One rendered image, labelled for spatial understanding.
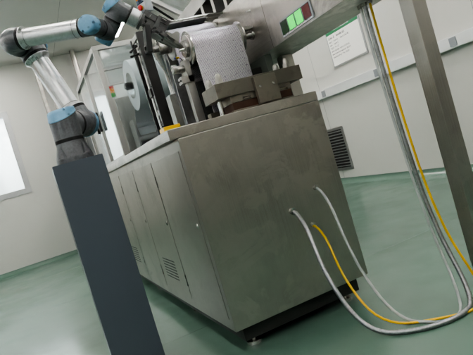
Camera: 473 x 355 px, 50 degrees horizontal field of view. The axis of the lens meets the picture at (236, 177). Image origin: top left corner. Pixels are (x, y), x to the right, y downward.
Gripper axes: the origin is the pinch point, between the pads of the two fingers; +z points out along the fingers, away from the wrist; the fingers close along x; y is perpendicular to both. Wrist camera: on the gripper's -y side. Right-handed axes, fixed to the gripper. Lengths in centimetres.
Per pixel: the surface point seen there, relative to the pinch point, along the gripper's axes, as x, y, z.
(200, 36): -3.8, 7.2, 5.8
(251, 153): -30, -37, 38
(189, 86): 3.7, -12.7, 11.4
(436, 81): -81, -1, 71
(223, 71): -4.3, -2.0, 21.1
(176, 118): 70, -10, 23
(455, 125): -81, -11, 84
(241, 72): -4.3, 1.8, 28.9
